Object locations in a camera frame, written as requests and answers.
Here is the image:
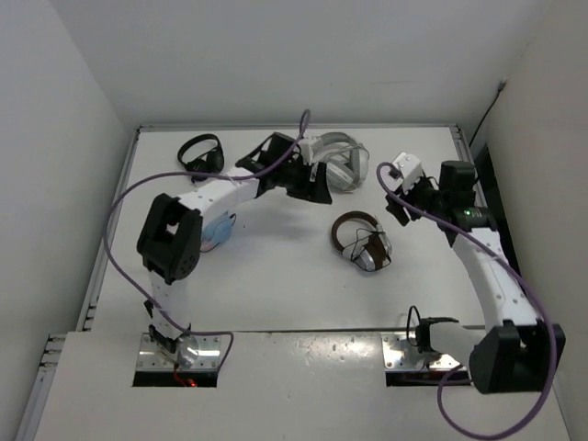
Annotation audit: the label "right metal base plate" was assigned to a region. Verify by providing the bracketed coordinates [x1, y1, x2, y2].
[380, 331, 458, 373]

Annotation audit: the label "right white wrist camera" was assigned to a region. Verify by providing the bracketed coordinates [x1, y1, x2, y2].
[389, 152, 424, 194]

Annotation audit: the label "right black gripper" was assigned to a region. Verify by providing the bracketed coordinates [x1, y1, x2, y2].
[385, 172, 447, 226]

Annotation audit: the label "blue pink cat headphones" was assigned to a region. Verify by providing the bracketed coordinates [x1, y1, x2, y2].
[200, 212, 236, 253]

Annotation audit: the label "black wall cable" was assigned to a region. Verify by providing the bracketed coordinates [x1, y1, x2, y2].
[468, 80, 509, 148]

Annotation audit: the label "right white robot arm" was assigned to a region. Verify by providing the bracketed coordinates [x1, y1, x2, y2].
[386, 153, 566, 394]

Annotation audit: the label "black headphones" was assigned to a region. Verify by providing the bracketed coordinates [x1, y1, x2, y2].
[176, 133, 225, 184]

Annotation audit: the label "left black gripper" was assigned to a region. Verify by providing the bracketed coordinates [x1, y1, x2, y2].
[275, 157, 331, 203]

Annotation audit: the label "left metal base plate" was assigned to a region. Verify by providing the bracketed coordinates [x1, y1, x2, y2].
[136, 334, 221, 373]

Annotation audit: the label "brown silver headphones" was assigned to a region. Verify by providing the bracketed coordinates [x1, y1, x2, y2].
[330, 210, 392, 273]

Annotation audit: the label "white grey headphones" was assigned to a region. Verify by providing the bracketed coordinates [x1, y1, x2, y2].
[313, 131, 370, 192]

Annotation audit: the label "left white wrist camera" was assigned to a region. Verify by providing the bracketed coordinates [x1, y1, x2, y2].
[298, 136, 324, 164]

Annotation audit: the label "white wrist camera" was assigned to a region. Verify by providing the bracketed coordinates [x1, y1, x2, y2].
[298, 136, 324, 164]
[389, 152, 424, 194]

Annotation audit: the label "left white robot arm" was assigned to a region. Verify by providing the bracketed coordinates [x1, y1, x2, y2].
[137, 132, 332, 355]

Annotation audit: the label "metal base plate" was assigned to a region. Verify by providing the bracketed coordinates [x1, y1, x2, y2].
[136, 334, 221, 373]
[380, 331, 458, 373]

